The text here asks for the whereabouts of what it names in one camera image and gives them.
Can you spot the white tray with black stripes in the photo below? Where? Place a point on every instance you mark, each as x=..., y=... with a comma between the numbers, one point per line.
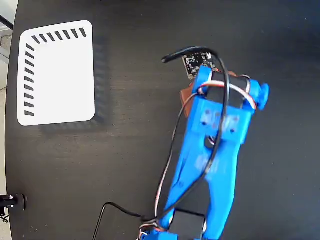
x=62, y=80

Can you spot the black table clamp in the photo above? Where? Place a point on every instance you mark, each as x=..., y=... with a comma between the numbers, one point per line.
x=17, y=201

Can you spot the black metal bar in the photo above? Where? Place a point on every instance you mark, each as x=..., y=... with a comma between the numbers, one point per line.
x=6, y=22

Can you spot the bare camera circuit board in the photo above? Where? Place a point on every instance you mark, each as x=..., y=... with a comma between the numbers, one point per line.
x=195, y=62

